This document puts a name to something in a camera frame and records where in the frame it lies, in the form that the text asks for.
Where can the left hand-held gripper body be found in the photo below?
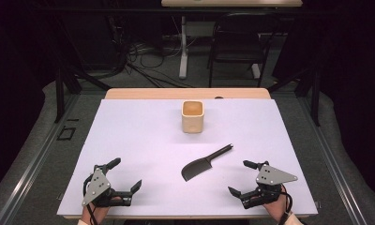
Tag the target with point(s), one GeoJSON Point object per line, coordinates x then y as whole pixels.
{"type": "Point", "coordinates": [96, 186]}

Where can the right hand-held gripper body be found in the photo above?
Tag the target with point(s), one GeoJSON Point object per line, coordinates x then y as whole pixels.
{"type": "Point", "coordinates": [271, 176]}

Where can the dark brown comb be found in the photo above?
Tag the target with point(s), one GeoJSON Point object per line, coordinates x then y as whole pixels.
{"type": "Point", "coordinates": [196, 168]}

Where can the square wooden cup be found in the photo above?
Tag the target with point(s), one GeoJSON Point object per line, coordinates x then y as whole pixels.
{"type": "Point", "coordinates": [192, 120]}

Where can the person's left hand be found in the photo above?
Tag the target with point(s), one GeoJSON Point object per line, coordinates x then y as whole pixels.
{"type": "Point", "coordinates": [98, 214]}

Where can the person's right hand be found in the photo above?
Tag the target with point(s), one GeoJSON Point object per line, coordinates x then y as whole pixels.
{"type": "Point", "coordinates": [277, 207]}

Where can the white mat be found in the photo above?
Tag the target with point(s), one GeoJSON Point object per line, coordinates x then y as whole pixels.
{"type": "Point", "coordinates": [129, 140]}

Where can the black metal stand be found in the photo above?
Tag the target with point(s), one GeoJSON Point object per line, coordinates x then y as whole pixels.
{"type": "Point", "coordinates": [59, 93]}
{"type": "Point", "coordinates": [315, 100]}

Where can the wooden table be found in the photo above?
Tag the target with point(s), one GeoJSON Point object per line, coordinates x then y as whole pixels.
{"type": "Point", "coordinates": [176, 93]}

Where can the black folding chair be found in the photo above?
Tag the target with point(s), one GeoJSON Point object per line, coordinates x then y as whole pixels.
{"type": "Point", "coordinates": [238, 47]}

